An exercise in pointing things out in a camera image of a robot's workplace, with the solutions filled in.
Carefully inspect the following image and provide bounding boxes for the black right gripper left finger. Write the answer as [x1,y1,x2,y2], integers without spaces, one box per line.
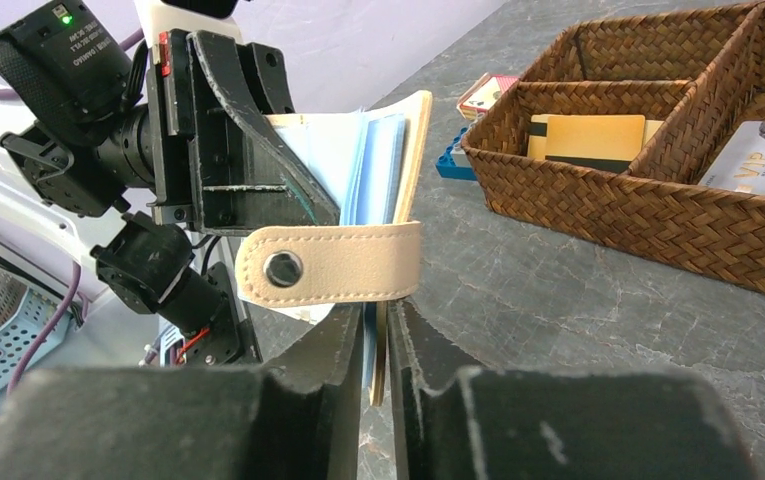
[0,304,363,479]

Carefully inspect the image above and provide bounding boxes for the brown woven divided basket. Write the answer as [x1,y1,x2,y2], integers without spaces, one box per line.
[462,1,765,293]

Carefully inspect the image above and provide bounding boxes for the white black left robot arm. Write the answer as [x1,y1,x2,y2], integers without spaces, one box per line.
[0,1,340,366]

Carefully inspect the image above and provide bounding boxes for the yellow cards in basket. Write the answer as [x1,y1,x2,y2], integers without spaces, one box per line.
[527,114,664,174]

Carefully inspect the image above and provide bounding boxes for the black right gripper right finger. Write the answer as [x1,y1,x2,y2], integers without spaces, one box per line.
[388,299,757,479]

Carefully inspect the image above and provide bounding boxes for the beige leather card holder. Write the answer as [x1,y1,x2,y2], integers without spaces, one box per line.
[234,89,435,408]

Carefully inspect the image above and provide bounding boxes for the playing card box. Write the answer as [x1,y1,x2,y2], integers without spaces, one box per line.
[457,73,518,120]

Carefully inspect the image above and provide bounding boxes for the silver cards in basket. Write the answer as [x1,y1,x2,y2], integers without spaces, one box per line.
[698,120,765,196]

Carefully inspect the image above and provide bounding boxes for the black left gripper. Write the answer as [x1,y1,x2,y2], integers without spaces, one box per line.
[0,1,340,365]

